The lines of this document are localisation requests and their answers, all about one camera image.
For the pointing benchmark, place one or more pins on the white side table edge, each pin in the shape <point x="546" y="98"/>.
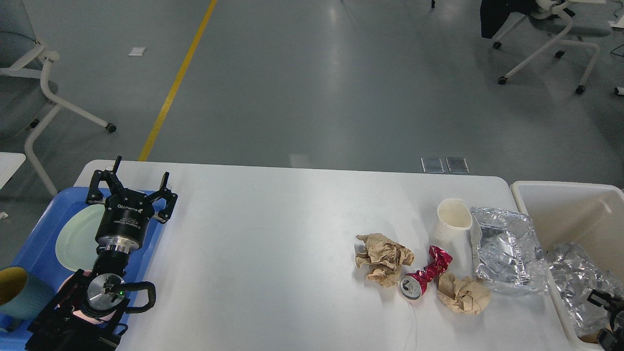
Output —
<point x="9" y="164"/>

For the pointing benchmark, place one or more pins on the grey office chair right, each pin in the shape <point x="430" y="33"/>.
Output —
<point x="554" y="18"/>

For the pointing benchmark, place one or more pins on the aluminium foil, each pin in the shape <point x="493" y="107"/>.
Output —
<point x="575" y="276"/>

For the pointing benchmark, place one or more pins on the white paper cup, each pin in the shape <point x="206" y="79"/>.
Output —
<point x="453" y="220"/>

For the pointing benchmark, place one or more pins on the mint green plate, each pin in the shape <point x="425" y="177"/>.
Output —
<point x="76" y="247"/>

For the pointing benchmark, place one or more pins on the teal mug yellow inside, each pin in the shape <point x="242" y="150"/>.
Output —
<point x="22" y="296"/>

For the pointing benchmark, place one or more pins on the crushed red can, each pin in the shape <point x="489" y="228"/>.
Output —
<point x="413" y="285"/>

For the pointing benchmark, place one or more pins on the brown paper bag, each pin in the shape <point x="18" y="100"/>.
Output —
<point x="590" y="338"/>

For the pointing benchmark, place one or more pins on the blue plastic tray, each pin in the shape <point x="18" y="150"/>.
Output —
<point x="38" y="254"/>

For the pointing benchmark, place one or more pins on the white waste bin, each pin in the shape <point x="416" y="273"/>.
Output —
<point x="591" y="215"/>

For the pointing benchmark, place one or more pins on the grey office chair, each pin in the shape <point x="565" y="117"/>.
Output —
<point x="554" y="18"/>
<point x="28" y="96"/>

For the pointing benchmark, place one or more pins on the crumpled brown paper ball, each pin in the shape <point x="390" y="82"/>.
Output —
<point x="384" y="258"/>

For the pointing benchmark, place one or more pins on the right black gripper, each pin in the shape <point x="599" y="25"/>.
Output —
<point x="610" y="340"/>

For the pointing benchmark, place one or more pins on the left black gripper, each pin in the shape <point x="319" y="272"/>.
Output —
<point x="124" y="222"/>

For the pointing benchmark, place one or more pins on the crushed clear plastic bottle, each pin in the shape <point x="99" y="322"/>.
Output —
<point x="506" y="253"/>

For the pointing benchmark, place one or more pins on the black jacket on chair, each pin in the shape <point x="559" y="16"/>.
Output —
<point x="494" y="13"/>

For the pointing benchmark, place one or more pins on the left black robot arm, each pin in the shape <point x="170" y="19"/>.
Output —
<point x="86" y="313"/>

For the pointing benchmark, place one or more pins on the small crumpled brown paper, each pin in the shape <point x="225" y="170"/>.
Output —
<point x="463" y="295"/>

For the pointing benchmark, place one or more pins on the pink mug dark inside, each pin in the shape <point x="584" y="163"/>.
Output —
<point x="78" y="313"/>

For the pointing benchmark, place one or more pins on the grey office chair left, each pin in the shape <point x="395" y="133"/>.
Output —
<point x="28" y="96"/>

